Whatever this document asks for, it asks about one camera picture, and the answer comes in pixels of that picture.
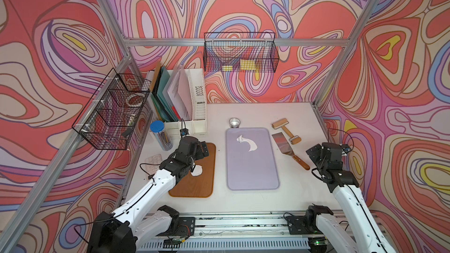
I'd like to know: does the black wire basket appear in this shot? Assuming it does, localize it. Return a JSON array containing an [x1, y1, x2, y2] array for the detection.
[[71, 69, 151, 150], [203, 31, 280, 73]]

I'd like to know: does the clear plastic mold tray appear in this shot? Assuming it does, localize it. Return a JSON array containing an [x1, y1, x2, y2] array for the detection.
[[142, 154, 162, 175]]

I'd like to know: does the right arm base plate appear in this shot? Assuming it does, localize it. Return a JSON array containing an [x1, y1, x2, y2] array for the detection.
[[283, 213, 317, 235]]

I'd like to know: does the tape roll in basket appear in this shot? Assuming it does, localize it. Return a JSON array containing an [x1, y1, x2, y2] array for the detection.
[[125, 93, 145, 108]]

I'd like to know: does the round metal cutter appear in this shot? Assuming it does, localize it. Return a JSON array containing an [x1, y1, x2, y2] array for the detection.
[[229, 118, 241, 128]]

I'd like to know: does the blue lid clear jar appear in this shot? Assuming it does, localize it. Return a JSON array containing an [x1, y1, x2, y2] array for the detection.
[[150, 120, 173, 151]]

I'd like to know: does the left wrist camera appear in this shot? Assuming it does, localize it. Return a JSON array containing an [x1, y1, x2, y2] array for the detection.
[[180, 128, 189, 138]]

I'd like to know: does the wooden dough roller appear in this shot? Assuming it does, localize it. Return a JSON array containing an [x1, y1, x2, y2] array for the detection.
[[271, 118, 302, 145]]

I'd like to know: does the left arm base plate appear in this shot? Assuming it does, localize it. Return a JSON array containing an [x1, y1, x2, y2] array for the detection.
[[157, 217, 196, 237]]

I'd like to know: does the green folder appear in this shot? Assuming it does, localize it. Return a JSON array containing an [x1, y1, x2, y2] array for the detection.
[[156, 66, 179, 122]]

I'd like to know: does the black wire basket back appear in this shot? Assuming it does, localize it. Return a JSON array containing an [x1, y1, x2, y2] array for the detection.
[[203, 31, 280, 73]]

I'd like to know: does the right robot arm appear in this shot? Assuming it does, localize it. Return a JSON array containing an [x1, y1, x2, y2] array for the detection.
[[304, 142, 396, 253]]

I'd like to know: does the white file organizer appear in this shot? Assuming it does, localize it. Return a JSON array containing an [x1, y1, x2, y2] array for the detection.
[[146, 67, 207, 135]]

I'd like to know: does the lilac plastic cutting mat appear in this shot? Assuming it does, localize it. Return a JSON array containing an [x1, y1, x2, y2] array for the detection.
[[226, 128, 280, 191]]

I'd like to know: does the white paper folder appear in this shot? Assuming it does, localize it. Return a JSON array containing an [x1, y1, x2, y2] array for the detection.
[[168, 68, 193, 120]]

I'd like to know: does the brown wooden tray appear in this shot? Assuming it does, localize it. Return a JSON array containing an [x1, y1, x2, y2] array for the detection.
[[169, 143, 216, 198]]

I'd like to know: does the yellow sticky note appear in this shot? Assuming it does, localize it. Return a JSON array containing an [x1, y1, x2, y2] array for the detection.
[[240, 59, 257, 71]]

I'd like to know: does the white dough piece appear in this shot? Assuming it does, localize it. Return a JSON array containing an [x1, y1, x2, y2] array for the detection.
[[236, 135, 258, 152]]

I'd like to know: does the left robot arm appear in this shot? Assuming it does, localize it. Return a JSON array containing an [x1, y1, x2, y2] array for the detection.
[[87, 136, 209, 253]]

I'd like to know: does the black wire basket left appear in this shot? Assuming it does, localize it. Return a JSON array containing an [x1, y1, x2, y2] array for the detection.
[[71, 69, 151, 150]]

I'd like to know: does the round cut dough wrapper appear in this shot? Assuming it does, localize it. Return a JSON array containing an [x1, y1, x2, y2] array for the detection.
[[191, 165, 203, 177]]

